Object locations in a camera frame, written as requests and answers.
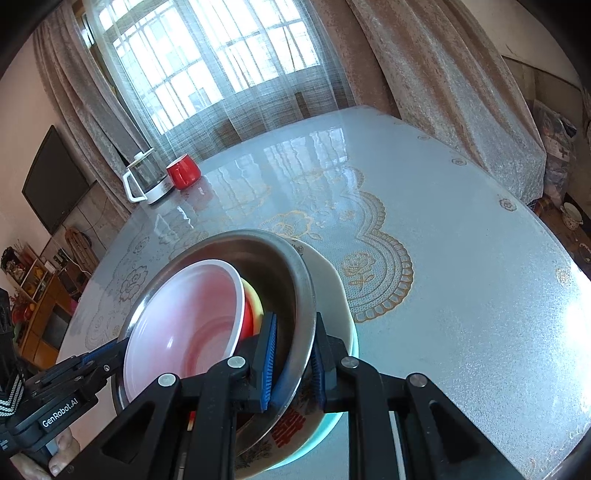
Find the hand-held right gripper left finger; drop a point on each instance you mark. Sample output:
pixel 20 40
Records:
pixel 268 364

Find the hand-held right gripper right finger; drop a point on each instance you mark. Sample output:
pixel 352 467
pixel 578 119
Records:
pixel 318 374

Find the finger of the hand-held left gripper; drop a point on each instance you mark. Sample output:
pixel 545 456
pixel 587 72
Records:
pixel 78 376
pixel 104 353

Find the teal plastic plate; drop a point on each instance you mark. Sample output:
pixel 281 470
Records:
pixel 332 420

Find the yellow plastic bowl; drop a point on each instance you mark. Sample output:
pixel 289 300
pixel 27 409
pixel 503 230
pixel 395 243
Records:
pixel 256 309

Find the large white plate dragon print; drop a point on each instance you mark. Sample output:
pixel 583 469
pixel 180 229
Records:
pixel 291 429

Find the white dish with rose print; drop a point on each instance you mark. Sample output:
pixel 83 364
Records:
pixel 332 295

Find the red plastic bowl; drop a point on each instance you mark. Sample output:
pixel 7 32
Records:
pixel 184 323

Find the stainless steel bowl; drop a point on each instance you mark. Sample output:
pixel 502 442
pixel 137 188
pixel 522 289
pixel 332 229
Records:
pixel 277 277

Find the person's left hand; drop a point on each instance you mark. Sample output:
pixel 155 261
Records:
pixel 62 464

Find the wooden shelf cabinet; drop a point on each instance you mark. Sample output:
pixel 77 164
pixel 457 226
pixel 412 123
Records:
pixel 41 314

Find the black flat television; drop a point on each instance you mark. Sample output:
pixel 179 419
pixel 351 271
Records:
pixel 53 184

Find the red mug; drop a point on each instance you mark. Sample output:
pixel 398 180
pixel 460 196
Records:
pixel 184 173

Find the beige patterned curtain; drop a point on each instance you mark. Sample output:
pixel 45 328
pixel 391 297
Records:
pixel 92 115
pixel 438 69

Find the white sheer curtain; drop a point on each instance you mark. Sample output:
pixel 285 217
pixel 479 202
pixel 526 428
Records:
pixel 258 115

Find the white enamel pot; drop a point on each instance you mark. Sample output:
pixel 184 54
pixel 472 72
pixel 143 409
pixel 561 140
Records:
pixel 571 216

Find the barred window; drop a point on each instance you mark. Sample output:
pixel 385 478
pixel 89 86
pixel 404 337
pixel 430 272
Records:
pixel 207 46

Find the printed plastic bag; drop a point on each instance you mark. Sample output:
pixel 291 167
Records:
pixel 558 152

